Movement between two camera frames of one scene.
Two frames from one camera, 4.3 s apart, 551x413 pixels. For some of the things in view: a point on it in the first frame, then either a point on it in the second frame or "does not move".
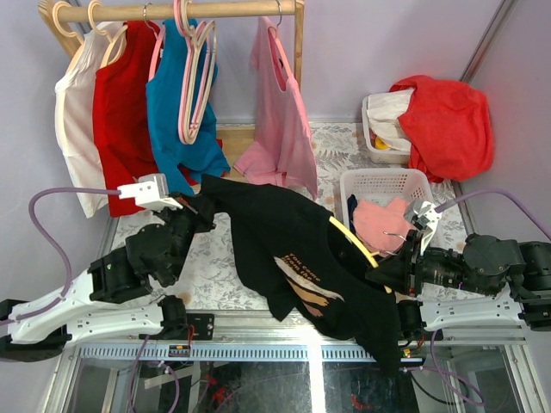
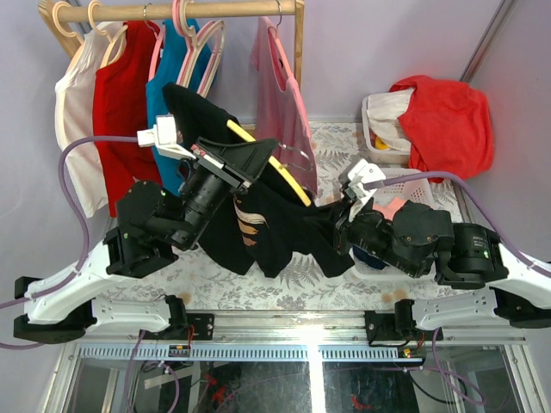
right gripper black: [400, 271] -> [343, 226]
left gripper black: [195, 209] -> [243, 163]
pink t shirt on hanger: [281, 150] does not move
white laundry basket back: [390, 157] does not move
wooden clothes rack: [238, 140] does not move
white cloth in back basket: [383, 113] does not move
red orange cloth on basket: [450, 127] does not move
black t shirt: [303, 262] -> [267, 224]
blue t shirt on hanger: [182, 105] does not move
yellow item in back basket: [380, 144] does not move
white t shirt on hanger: [74, 98] does not move
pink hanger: [177, 8] -> [192, 42]
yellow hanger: [354, 238] -> [285, 174]
